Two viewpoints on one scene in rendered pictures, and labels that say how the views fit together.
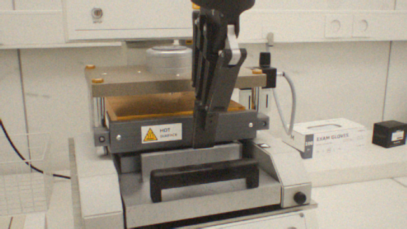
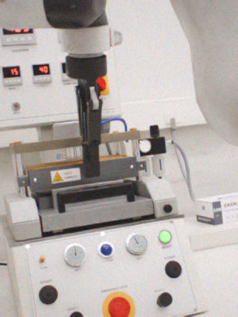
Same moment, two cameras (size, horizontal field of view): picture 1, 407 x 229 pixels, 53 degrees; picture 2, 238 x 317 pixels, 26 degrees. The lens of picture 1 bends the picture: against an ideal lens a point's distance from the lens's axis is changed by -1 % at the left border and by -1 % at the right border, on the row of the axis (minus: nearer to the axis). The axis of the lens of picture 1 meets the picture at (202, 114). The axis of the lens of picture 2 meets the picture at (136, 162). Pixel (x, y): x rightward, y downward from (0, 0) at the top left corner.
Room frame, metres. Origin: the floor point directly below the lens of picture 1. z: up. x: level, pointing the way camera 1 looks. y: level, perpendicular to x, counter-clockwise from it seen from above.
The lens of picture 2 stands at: (-0.48, -0.12, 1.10)
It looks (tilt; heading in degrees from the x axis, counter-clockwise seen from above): 3 degrees down; 2
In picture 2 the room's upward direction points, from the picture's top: 7 degrees counter-clockwise
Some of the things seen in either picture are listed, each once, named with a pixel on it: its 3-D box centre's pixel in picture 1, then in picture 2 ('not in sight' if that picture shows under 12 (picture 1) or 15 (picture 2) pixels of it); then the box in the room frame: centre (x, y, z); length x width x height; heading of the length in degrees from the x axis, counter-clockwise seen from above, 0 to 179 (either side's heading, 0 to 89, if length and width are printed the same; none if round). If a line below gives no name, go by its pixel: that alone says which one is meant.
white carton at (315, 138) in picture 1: (324, 137); (234, 206); (1.20, -0.37, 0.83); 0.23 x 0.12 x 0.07; 112
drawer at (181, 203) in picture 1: (179, 158); (83, 200); (0.64, 0.04, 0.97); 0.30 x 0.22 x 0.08; 19
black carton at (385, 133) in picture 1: (389, 133); not in sight; (1.24, -0.59, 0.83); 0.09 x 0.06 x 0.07; 117
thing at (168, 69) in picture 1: (176, 82); (78, 148); (0.72, 0.05, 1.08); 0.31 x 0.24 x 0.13; 109
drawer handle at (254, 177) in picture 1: (205, 178); (95, 197); (0.51, 0.00, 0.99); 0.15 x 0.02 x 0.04; 109
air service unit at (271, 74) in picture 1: (255, 86); (149, 153); (0.88, -0.11, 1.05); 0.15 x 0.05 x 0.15; 109
